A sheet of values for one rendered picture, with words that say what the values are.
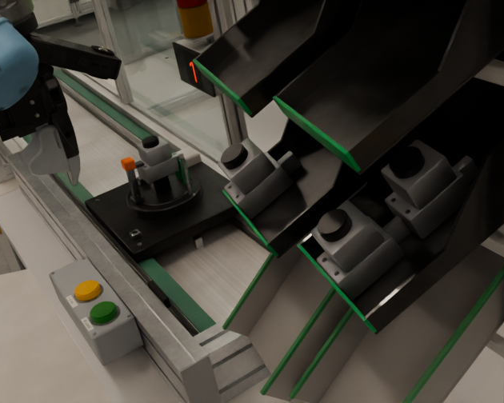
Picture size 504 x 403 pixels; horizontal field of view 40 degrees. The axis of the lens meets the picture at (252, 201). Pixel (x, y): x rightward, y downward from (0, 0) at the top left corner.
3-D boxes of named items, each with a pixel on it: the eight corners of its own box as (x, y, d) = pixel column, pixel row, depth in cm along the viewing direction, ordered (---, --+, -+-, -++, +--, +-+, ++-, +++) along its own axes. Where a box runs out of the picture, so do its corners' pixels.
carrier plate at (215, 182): (136, 264, 115) (133, 253, 114) (86, 209, 134) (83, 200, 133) (255, 205, 125) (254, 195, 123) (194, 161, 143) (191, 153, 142)
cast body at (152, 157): (148, 184, 122) (138, 149, 119) (138, 176, 126) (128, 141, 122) (189, 166, 126) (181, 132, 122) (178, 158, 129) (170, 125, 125)
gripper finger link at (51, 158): (38, 198, 84) (11, 132, 79) (82, 179, 87) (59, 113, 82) (46, 209, 82) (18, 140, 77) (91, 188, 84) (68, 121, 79)
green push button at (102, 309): (98, 332, 102) (94, 322, 101) (89, 318, 105) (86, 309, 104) (123, 319, 103) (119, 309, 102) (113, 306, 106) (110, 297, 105)
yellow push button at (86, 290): (82, 309, 107) (78, 299, 106) (74, 297, 110) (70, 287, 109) (106, 297, 109) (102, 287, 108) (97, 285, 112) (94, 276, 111)
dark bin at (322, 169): (278, 259, 70) (238, 216, 66) (233, 203, 81) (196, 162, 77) (485, 80, 70) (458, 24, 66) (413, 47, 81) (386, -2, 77)
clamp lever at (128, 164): (134, 200, 123) (124, 163, 120) (129, 196, 125) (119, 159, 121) (151, 193, 125) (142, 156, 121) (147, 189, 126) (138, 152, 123)
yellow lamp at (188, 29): (193, 40, 111) (186, 10, 109) (179, 34, 115) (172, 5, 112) (219, 30, 113) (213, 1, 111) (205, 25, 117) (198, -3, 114)
